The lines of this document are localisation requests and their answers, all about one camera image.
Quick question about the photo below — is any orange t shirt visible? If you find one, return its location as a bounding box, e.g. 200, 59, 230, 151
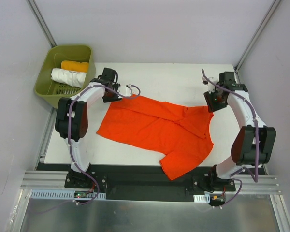
97, 96, 214, 180

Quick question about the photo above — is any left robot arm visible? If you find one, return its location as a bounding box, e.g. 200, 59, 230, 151
55, 68, 121, 189

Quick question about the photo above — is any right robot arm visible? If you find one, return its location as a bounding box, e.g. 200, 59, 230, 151
199, 71, 276, 192

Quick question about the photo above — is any rolled white t shirt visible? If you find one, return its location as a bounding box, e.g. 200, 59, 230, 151
51, 68, 87, 88

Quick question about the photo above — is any rolled yellow t shirt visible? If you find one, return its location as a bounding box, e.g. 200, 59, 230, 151
61, 60, 89, 73

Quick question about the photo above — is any green plastic basket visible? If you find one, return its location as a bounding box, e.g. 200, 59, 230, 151
34, 45, 96, 108

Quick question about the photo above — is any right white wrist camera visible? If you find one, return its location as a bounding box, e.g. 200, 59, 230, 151
202, 77, 217, 94

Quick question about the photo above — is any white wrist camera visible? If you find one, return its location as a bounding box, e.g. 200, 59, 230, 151
118, 84, 133, 97
202, 77, 217, 94

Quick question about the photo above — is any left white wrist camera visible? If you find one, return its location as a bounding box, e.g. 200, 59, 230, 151
118, 84, 133, 97

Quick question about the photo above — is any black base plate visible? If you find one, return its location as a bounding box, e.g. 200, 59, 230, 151
64, 165, 235, 202

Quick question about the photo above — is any aluminium rail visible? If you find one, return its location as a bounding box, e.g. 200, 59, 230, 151
20, 170, 283, 195

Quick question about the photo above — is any right aluminium corner post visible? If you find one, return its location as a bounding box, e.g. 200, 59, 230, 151
234, 0, 283, 73

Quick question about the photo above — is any aluminium corner post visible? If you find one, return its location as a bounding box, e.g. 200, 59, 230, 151
26, 0, 57, 48
234, 0, 283, 73

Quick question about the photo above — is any left aluminium corner post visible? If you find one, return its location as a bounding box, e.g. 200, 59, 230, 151
26, 0, 57, 48

